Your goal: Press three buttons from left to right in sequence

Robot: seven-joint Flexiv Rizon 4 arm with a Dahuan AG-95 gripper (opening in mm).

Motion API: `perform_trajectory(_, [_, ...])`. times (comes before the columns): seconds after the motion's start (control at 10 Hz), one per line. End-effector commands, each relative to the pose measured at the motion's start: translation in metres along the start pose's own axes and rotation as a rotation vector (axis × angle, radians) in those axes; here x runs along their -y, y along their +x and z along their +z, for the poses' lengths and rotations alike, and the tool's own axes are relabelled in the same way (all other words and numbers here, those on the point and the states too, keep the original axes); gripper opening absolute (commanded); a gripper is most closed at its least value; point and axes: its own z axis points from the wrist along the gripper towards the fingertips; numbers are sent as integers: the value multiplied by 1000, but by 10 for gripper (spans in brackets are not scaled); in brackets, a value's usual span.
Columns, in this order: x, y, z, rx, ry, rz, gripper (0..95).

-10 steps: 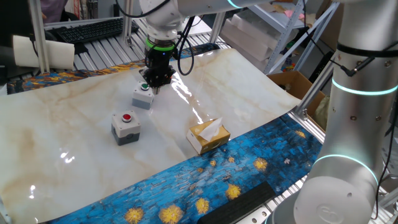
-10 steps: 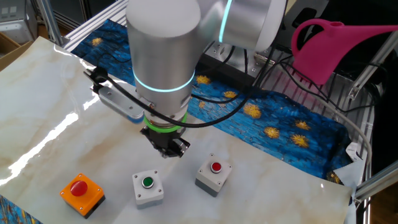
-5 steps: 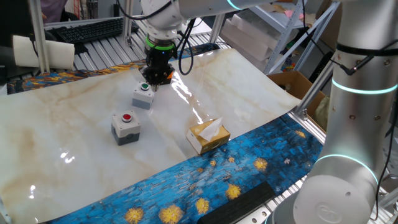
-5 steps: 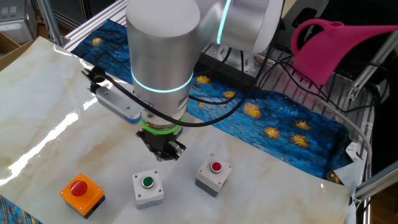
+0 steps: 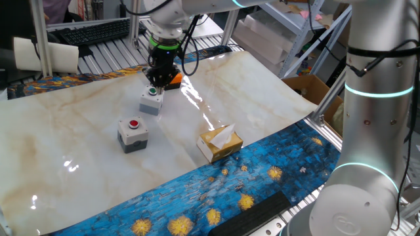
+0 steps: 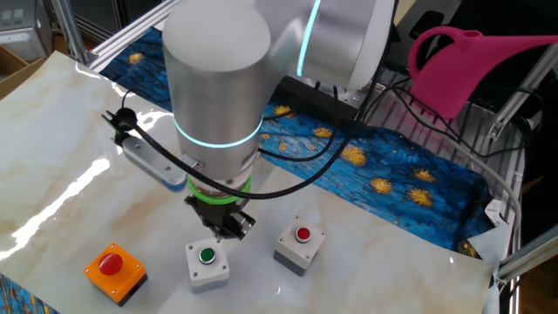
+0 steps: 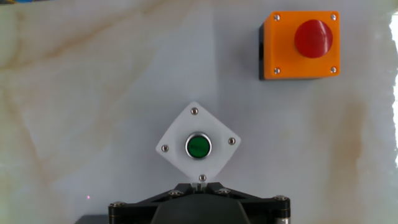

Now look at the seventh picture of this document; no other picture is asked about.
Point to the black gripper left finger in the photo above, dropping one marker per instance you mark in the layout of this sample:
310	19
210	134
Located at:
136	208

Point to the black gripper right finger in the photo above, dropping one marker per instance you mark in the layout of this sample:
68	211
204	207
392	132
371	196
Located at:
267	207

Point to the white box green button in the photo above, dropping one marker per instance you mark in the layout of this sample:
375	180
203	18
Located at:
199	124

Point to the orange box red mushroom button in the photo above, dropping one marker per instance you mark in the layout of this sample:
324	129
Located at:
280	46

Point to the glossy marble pattern sheet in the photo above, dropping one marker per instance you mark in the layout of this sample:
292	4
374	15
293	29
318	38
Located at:
93	93

